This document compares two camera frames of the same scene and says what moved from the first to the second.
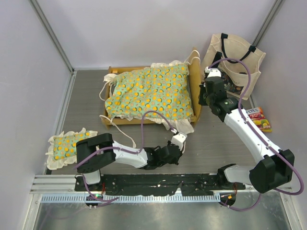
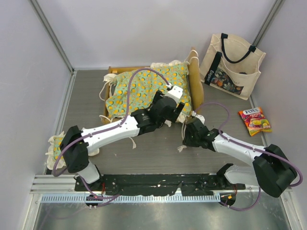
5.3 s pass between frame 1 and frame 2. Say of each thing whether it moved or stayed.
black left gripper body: moved
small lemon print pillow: stayed
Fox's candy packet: stayed
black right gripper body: moved
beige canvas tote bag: stayed
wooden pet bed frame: stayed
